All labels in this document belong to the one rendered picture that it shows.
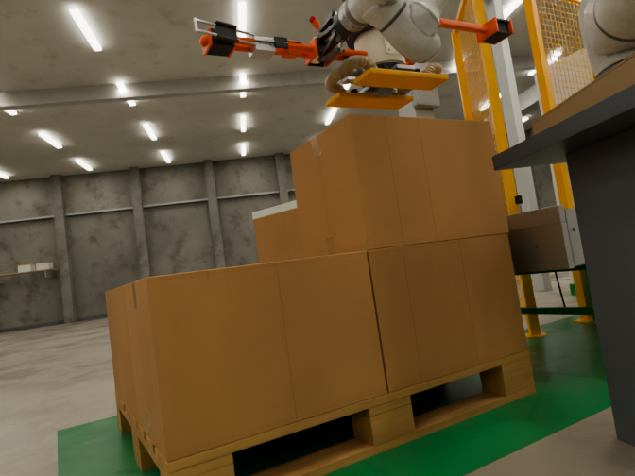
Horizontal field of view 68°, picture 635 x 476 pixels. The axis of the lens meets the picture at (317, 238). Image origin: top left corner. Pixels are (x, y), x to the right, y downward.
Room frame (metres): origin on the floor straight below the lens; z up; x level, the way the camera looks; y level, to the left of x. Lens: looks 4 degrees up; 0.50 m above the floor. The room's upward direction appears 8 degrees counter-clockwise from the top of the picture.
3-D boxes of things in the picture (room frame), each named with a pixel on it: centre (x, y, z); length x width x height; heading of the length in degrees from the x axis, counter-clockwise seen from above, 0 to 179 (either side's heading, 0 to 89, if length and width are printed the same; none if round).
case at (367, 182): (1.66, -0.30, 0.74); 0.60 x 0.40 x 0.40; 120
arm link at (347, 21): (1.33, -0.20, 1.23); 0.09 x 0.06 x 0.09; 119
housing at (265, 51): (1.43, 0.09, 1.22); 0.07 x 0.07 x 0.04; 29
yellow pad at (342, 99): (1.74, -0.27, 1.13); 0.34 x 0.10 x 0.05; 119
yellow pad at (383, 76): (1.58, -0.36, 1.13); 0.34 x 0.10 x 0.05; 119
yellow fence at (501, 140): (2.97, -1.15, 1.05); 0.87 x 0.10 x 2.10; 172
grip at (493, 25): (1.58, -0.70, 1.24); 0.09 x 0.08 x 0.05; 29
